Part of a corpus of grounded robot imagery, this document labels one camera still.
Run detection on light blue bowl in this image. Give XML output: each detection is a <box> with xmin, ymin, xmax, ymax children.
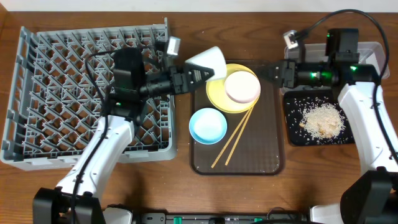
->
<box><xmin>188</xmin><ymin>108</ymin><xmax>228</xmax><ymax>145</ymax></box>

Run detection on yellow plate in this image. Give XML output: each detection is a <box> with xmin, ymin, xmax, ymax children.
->
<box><xmin>206</xmin><ymin>63</ymin><xmax>259</xmax><ymax>113</ymax></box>

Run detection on wooden chopstick left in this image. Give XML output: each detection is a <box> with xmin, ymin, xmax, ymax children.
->
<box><xmin>211</xmin><ymin>110</ymin><xmax>249</xmax><ymax>169</ymax></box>

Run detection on wooden chopstick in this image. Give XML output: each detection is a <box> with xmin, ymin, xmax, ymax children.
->
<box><xmin>211</xmin><ymin>110</ymin><xmax>249</xmax><ymax>169</ymax></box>
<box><xmin>225</xmin><ymin>107</ymin><xmax>254</xmax><ymax>166</ymax></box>

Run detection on rice and food scraps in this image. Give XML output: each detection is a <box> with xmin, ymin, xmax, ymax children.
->
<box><xmin>285</xmin><ymin>96</ymin><xmax>351</xmax><ymax>144</ymax></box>

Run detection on grey dishwasher rack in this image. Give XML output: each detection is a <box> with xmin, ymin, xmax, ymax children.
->
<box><xmin>1</xmin><ymin>23</ymin><xmax>170</xmax><ymax>170</ymax></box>

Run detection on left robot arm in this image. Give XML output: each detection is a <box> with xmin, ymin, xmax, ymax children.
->
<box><xmin>33</xmin><ymin>48</ymin><xmax>217</xmax><ymax>223</ymax></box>

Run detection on wooden chopstick right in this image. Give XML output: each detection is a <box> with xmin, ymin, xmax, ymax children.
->
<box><xmin>225</xmin><ymin>107</ymin><xmax>254</xmax><ymax>166</ymax></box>

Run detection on white cup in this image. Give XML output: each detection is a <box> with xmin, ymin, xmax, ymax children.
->
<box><xmin>185</xmin><ymin>46</ymin><xmax>227</xmax><ymax>82</ymax></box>

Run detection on clear plastic bin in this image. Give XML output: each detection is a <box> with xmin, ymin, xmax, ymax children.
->
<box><xmin>280</xmin><ymin>42</ymin><xmax>385</xmax><ymax>95</ymax></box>

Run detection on pink bowl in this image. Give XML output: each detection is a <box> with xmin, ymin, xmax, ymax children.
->
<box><xmin>224</xmin><ymin>71</ymin><xmax>261</xmax><ymax>103</ymax></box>

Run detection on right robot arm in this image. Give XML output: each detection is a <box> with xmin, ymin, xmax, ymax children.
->
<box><xmin>258</xmin><ymin>28</ymin><xmax>397</xmax><ymax>223</ymax></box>

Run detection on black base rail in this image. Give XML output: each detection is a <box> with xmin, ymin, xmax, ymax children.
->
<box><xmin>136</xmin><ymin>212</ymin><xmax>310</xmax><ymax>224</ymax></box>

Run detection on brown serving tray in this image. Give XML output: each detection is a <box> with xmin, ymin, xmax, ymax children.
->
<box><xmin>190</xmin><ymin>78</ymin><xmax>285</xmax><ymax>175</ymax></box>

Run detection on black tray bin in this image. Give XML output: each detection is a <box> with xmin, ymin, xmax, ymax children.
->
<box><xmin>282</xmin><ymin>89</ymin><xmax>356</xmax><ymax>147</ymax></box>

